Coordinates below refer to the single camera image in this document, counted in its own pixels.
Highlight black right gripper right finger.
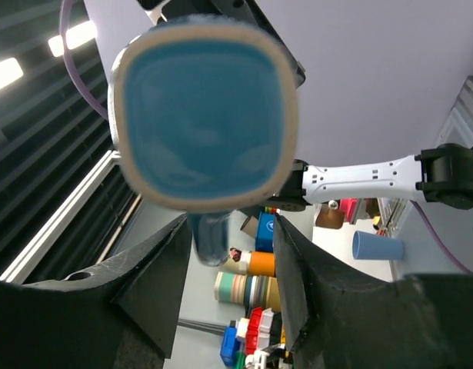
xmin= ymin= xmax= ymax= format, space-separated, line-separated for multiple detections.
xmin=274 ymin=216 xmax=473 ymax=368

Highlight white mug blue handle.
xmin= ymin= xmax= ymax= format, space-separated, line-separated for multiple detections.
xmin=108 ymin=15 xmax=299 ymax=267

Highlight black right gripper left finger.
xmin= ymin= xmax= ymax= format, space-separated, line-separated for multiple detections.
xmin=0 ymin=216 xmax=192 ymax=368

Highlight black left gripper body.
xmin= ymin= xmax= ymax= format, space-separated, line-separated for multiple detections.
xmin=138 ymin=0 xmax=307 ymax=91

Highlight orange tape roll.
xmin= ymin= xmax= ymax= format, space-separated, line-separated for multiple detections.
xmin=248 ymin=251 xmax=275 ymax=277

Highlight blue cylinder cup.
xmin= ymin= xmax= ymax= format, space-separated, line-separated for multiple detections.
xmin=352 ymin=231 xmax=404 ymax=261

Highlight coloured connector blocks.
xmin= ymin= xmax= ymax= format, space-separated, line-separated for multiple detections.
xmin=219 ymin=307 xmax=295 ymax=368

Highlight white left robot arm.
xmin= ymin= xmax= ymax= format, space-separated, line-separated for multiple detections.
xmin=139 ymin=1 xmax=473 ymax=211

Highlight striped tape roll stack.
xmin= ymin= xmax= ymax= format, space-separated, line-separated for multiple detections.
xmin=214 ymin=271 xmax=281 ymax=312

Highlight blue box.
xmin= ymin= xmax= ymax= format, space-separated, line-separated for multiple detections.
xmin=255 ymin=212 xmax=274 ymax=253

